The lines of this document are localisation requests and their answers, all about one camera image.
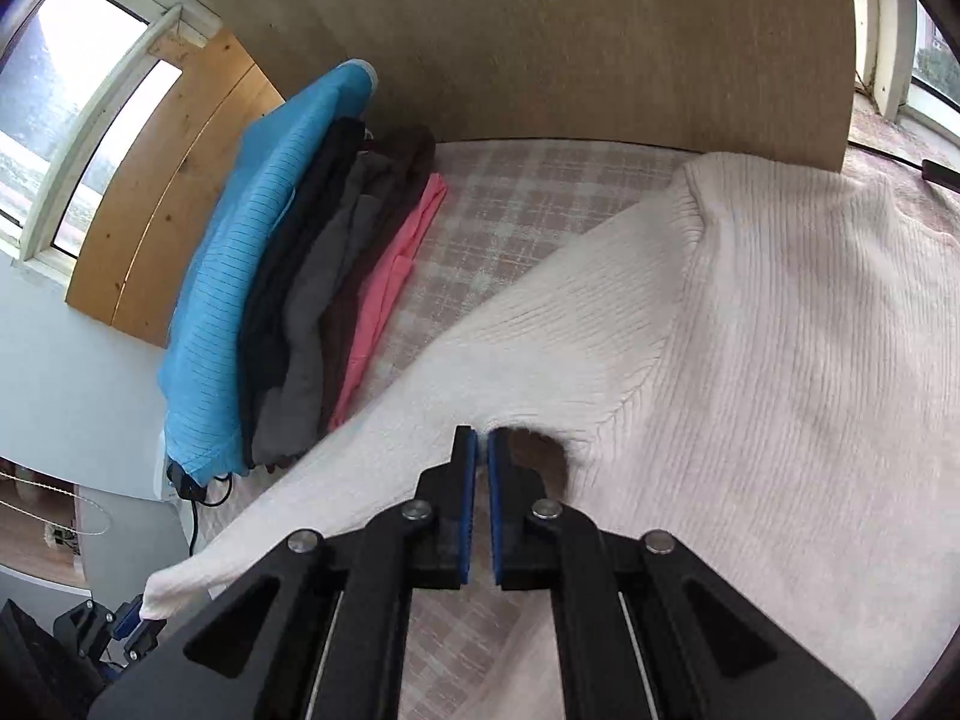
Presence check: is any black power cable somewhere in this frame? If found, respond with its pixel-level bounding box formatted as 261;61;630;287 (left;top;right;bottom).
166;461;233;560

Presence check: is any black ring light cable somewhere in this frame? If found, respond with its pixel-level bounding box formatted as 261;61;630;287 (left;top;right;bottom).
847;136;931;167

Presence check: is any pink plaid blanket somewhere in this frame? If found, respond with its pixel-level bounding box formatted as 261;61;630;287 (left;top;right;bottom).
180;136;960;720

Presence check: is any cream knit sweater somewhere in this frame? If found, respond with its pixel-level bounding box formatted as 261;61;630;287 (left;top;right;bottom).
142;152;960;720

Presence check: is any grey folded garment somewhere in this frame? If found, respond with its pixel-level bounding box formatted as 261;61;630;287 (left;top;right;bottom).
251;154;410;466

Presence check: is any blue folded garment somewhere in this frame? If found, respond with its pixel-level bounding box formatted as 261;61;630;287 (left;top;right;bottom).
157;58;376;487

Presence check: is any light laminate board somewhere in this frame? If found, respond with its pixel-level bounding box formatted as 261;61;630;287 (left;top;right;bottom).
180;0;860;173

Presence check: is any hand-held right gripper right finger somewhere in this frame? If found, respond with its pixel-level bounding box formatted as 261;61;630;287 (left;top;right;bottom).
486;427;878;720

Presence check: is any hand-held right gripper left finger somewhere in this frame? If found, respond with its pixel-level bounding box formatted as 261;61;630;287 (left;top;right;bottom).
86;425;479;720

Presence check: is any black folded garment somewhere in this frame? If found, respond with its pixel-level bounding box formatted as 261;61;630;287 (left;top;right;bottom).
238;116;368;466

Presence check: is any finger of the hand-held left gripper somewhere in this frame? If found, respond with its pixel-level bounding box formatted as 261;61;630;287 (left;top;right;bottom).
54;598;121;662
112;595;163;683

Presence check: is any pine wood board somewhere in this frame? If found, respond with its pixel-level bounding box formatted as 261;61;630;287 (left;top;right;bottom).
66;28;287;350

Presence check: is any white window frame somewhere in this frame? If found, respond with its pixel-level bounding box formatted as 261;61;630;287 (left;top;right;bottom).
0;0;960;278

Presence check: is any pink folded garment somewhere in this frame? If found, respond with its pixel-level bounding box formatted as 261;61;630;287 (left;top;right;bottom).
328;172;449;432

